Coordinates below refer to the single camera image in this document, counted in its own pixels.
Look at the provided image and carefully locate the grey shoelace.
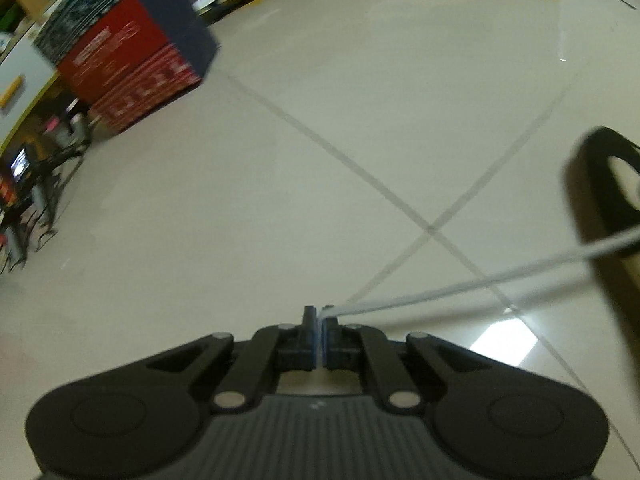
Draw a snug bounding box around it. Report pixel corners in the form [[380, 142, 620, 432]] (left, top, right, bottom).
[[327, 227, 640, 318]]

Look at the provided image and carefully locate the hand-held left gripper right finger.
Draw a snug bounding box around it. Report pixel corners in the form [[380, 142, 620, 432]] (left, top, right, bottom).
[[320, 305, 493, 409]]

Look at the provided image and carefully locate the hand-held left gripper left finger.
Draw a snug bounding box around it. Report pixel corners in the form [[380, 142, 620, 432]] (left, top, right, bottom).
[[147, 306, 318, 409]]

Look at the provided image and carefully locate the black and beige shoe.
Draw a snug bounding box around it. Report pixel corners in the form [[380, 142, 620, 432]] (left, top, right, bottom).
[[562, 127, 640, 361]]

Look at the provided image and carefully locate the red and blue gift box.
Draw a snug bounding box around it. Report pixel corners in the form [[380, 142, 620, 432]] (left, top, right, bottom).
[[32, 0, 221, 135]]

